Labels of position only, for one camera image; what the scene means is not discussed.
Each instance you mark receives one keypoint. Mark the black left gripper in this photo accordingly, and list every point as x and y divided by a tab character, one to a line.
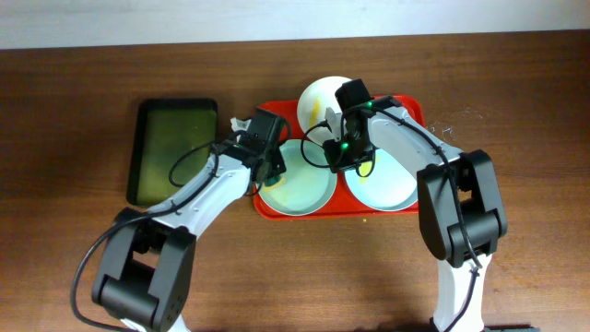
269	171

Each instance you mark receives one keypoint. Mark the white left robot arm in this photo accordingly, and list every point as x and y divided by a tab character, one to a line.
146	268

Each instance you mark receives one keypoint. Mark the white plate with yellow stain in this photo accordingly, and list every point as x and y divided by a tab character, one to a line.
316	99

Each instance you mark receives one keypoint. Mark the yellow green sponge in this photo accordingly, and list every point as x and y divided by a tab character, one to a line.
272	181

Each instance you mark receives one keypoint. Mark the light green plate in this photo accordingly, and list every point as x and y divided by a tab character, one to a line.
302	189

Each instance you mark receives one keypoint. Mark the black tray with green liquid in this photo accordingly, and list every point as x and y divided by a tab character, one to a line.
169	146

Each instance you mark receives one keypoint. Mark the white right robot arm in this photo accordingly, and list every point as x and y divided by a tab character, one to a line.
461	214

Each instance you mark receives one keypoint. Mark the light blue plate yellow stain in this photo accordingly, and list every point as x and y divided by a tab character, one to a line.
387	186

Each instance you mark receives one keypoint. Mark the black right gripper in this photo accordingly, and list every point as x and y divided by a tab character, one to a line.
336	163

